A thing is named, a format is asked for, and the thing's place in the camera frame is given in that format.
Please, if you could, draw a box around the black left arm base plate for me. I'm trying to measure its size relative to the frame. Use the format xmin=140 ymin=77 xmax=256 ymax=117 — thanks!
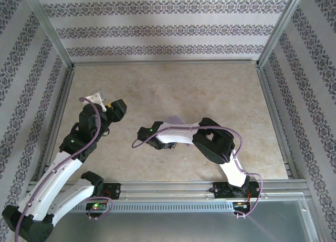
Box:
xmin=73 ymin=183 xmax=121 ymax=201

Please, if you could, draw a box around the circuit board with green light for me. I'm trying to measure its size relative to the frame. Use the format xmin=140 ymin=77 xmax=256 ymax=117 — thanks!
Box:
xmin=86 ymin=202 xmax=107 ymax=211

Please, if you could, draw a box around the grey slotted cable duct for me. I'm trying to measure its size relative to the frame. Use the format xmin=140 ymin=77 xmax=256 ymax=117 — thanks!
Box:
xmin=35 ymin=203 xmax=234 ymax=213

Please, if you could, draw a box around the grey metal sheet panel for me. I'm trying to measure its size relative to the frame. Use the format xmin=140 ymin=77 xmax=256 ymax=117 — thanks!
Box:
xmin=15 ymin=199 xmax=321 ymax=242

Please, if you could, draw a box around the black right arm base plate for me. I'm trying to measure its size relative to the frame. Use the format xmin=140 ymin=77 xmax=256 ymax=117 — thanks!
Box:
xmin=214 ymin=181 xmax=261 ymax=200

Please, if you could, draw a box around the long aluminium table rail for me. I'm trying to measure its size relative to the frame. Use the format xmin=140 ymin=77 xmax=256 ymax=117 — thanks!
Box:
xmin=70 ymin=58 xmax=260 ymax=68

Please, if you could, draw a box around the aluminium frame post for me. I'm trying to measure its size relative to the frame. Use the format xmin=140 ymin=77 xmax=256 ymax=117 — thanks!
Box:
xmin=257 ymin=0 xmax=310 ymax=68
xmin=22 ymin=0 xmax=76 ymax=69

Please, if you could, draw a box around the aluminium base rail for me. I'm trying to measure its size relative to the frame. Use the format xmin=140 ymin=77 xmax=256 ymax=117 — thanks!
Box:
xmin=25 ymin=180 xmax=312 ymax=201

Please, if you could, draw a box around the short aluminium table rail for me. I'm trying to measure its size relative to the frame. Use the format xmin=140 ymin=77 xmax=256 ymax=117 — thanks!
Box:
xmin=257 ymin=65 xmax=300 ymax=181
xmin=35 ymin=65 xmax=77 ymax=182

